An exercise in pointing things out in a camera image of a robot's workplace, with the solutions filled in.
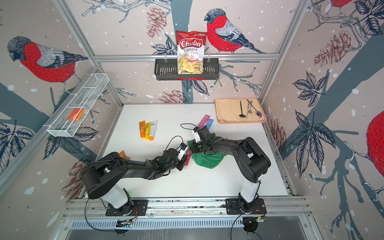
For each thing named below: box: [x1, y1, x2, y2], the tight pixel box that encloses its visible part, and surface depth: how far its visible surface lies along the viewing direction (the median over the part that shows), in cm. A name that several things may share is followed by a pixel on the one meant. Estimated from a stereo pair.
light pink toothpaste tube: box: [198, 114, 211, 128], surface depth 113 cm
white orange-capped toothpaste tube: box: [149, 120, 158, 141], surface depth 106 cm
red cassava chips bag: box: [176, 30, 207, 75], surface depth 87 cm
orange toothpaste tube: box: [139, 120, 146, 138], surface depth 106 cm
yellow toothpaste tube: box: [145, 122, 152, 140], surface depth 106 cm
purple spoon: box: [247, 99, 262, 118], surface depth 116 cm
